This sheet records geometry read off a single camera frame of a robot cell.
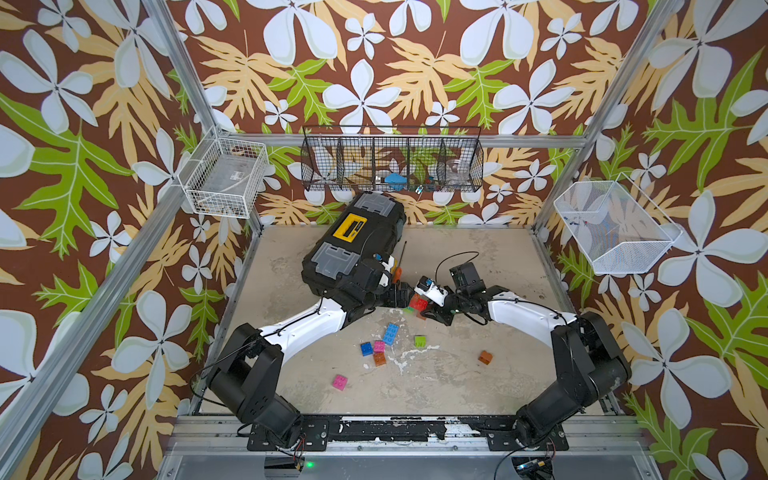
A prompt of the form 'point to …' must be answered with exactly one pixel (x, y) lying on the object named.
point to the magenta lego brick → (339, 382)
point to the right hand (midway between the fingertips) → (424, 305)
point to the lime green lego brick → (420, 341)
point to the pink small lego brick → (379, 346)
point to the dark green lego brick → (409, 310)
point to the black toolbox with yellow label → (372, 224)
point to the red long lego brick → (418, 303)
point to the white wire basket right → (619, 228)
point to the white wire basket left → (224, 176)
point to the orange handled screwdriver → (398, 274)
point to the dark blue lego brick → (367, 349)
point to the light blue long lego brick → (390, 334)
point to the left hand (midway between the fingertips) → (406, 287)
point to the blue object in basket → (396, 181)
